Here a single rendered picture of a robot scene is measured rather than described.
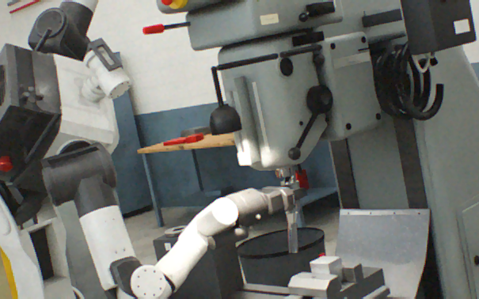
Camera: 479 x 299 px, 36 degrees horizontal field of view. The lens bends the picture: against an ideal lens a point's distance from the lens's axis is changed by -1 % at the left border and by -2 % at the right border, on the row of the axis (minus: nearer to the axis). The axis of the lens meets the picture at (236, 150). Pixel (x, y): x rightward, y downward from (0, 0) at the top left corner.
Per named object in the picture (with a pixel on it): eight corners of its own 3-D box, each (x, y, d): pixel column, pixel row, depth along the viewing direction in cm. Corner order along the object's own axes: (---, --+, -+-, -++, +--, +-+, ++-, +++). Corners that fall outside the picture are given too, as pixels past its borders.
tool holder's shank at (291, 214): (283, 210, 190) (285, 253, 191) (294, 210, 189) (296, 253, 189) (287, 207, 193) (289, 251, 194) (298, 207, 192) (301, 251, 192)
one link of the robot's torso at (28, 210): (-54, 153, 205) (-32, 113, 195) (-17, 144, 215) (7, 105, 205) (-2, 234, 198) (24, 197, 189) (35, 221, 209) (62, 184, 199)
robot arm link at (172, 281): (209, 255, 169) (158, 319, 158) (191, 265, 178) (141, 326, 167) (176, 222, 168) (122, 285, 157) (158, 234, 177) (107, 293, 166)
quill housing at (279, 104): (290, 171, 176) (262, 36, 173) (230, 174, 191) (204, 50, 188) (340, 153, 189) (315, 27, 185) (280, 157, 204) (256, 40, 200)
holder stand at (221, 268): (222, 300, 217) (207, 233, 215) (165, 298, 230) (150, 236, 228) (245, 285, 227) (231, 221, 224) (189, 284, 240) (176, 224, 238)
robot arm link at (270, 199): (292, 179, 183) (252, 192, 177) (299, 217, 184) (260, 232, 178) (262, 179, 194) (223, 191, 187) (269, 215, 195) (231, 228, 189)
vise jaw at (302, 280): (327, 298, 178) (324, 282, 177) (289, 294, 187) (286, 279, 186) (343, 289, 182) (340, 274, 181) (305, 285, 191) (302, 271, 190)
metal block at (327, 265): (332, 286, 184) (328, 263, 183) (313, 285, 188) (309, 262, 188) (345, 279, 187) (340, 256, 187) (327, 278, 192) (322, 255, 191)
